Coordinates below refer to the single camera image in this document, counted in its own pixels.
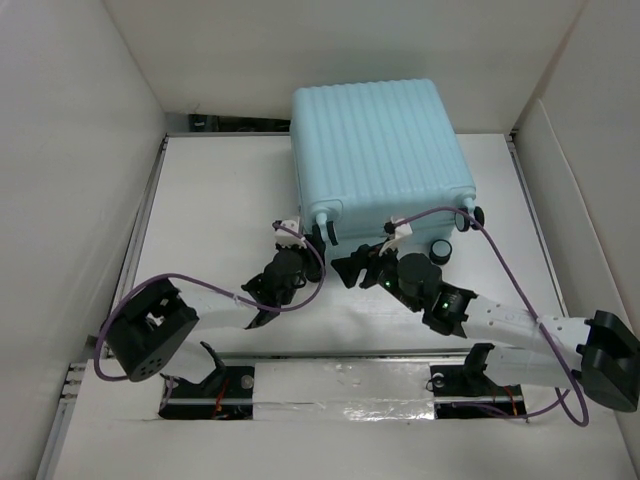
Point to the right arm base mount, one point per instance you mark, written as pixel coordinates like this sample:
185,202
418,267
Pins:
463,391

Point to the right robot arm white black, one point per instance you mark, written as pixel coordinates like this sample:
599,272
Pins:
599,353

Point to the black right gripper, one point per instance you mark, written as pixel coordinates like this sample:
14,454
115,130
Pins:
366,256

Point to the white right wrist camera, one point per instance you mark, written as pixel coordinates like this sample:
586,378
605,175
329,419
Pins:
397,230

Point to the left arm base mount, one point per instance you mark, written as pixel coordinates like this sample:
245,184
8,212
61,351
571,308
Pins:
225,394

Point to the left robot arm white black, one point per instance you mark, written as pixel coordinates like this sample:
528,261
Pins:
149,325

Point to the light blue hardshell suitcase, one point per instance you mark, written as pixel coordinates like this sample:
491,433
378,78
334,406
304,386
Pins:
369,153

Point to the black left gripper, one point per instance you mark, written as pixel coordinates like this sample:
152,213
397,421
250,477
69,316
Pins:
312,261

